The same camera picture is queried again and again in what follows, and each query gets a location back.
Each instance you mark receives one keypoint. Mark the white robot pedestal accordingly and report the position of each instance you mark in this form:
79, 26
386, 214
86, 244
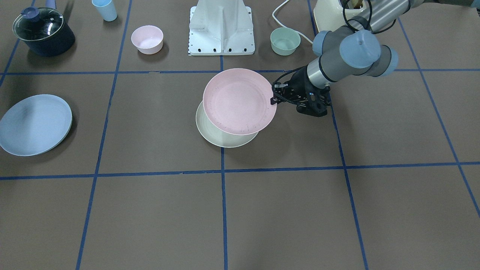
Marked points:
221, 28

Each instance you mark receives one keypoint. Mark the light blue cup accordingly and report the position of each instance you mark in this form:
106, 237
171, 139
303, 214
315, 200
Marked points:
106, 9

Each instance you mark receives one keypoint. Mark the pink bowl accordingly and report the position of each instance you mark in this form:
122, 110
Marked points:
148, 39

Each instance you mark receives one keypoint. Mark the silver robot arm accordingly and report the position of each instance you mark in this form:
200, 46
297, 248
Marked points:
352, 49

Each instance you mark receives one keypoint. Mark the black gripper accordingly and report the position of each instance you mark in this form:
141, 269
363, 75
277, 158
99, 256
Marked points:
299, 85

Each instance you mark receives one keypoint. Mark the green bowl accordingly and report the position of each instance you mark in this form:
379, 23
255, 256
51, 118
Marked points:
284, 41

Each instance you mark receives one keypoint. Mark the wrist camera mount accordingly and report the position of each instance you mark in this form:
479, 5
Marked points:
316, 104

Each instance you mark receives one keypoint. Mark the cream toaster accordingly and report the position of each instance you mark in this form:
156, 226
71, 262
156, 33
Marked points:
331, 14

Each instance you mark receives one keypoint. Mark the pink plate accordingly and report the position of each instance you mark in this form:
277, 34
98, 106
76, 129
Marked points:
238, 101

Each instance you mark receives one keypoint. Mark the light blue plate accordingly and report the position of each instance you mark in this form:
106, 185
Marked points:
35, 125

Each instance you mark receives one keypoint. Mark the cream plate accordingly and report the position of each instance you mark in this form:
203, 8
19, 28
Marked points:
217, 137

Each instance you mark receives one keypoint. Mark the dark pot with glass lid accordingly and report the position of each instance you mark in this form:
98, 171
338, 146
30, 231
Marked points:
44, 30

